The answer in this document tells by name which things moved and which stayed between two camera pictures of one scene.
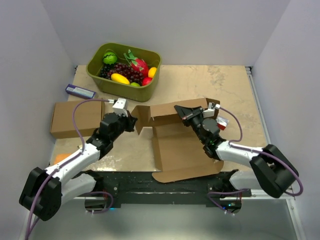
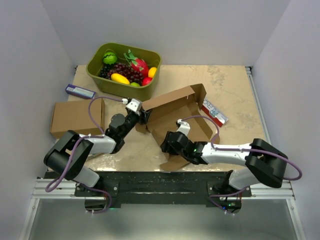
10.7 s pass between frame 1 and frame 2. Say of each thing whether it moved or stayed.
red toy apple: stayed
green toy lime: stayed
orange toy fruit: stayed
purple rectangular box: stayed
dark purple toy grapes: stayed
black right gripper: moved
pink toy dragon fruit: stayed
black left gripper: moved
